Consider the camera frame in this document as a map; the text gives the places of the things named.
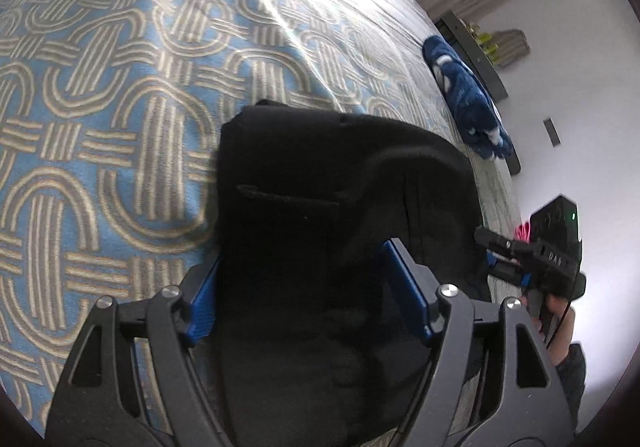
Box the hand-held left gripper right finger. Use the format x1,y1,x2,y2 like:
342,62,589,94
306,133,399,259
380,237,577,447

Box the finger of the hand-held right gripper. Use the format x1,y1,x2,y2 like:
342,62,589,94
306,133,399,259
473,225,532,259
486,251,532,289

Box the dark grey headboard shelf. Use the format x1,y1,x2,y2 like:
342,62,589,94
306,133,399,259
434,10,522,176

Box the person's right hand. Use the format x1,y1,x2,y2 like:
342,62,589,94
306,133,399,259
520,291,563,335

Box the black pants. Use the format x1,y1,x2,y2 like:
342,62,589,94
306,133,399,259
200,100,493,447

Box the blue plush blanket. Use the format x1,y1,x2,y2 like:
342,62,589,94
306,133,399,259
422,34,516,162

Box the green bottles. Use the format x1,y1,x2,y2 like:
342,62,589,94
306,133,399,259
467,22,501,63

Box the blue patterned bedspread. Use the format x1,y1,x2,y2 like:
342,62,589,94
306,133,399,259
0,0,523,428

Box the person's right forearm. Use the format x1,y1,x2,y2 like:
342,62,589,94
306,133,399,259
542,304,577,370

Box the person's dark trousers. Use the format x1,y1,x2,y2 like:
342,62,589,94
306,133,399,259
552,341,588,435

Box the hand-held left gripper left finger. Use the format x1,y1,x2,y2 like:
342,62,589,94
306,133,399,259
45,252,236,447

